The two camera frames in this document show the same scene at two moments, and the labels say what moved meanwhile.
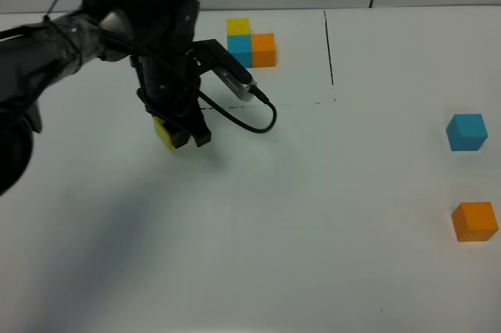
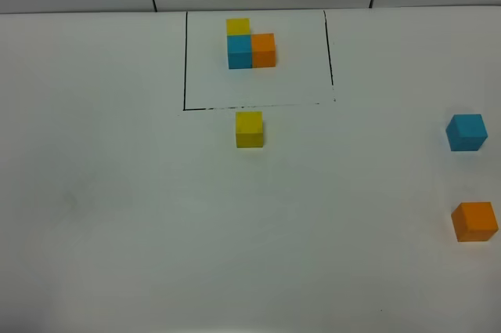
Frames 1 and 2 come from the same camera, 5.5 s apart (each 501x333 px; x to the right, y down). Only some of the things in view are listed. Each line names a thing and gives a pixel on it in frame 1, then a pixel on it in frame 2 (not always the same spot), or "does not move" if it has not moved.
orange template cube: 263,49 does not move
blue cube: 466,132 does not move
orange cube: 474,221 does not move
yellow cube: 165,134 to 249,128
